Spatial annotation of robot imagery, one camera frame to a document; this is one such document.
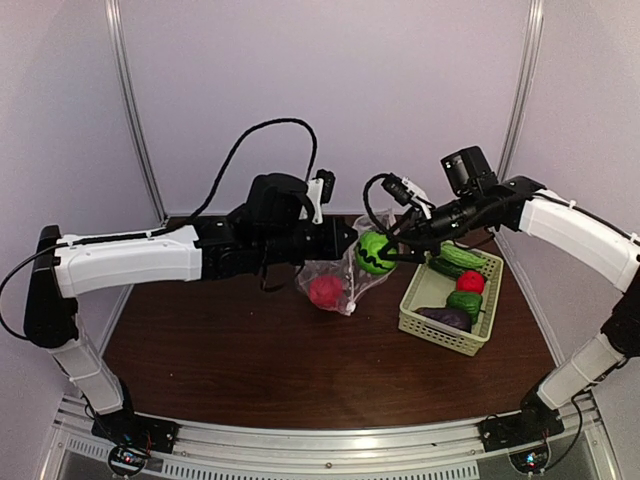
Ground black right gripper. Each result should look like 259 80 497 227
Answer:
378 191 485 264

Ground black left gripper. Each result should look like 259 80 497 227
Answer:
258 215 359 266

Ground green striped toy watermelon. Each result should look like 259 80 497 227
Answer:
355 231 396 275

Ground green bumpy toy cucumber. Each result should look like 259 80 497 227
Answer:
428 243 487 279

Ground clear zip top bag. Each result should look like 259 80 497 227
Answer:
296 215 396 316

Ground red toy apple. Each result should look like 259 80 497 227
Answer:
309 275 343 308

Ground red toy tomato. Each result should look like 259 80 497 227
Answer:
456 271 486 295

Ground dark green toy vegetable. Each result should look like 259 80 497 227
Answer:
446 291 483 325

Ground purple toy eggplant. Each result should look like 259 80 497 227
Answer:
415 307 472 333

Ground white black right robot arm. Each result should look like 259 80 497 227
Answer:
381 146 639 442

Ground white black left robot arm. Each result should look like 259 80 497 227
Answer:
24 170 357 444

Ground pale green perforated basket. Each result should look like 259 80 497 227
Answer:
398 250 504 357

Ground right round circuit board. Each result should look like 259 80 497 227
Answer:
509 445 550 476

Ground round circuit board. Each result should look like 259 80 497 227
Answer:
107 446 149 477
509 445 550 476

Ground left round circuit board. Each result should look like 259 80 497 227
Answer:
107 446 149 477

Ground black right camera cable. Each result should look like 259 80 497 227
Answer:
362 172 446 251

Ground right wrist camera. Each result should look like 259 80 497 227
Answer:
382 173 435 220

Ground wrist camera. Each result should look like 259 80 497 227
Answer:
382 173 435 220
302 169 336 225

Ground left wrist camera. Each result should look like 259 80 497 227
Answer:
302 169 336 225

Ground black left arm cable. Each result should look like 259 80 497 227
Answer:
0 117 319 341

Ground back right aluminium post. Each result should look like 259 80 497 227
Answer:
498 0 544 180

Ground aluminium post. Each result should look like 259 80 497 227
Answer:
104 0 168 225
498 0 544 180

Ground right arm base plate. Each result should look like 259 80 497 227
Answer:
478 412 565 452

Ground front aluminium rail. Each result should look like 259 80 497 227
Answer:
37 384 621 480

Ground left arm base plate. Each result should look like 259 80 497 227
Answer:
91 410 179 454

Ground back left aluminium post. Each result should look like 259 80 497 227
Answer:
104 0 168 225

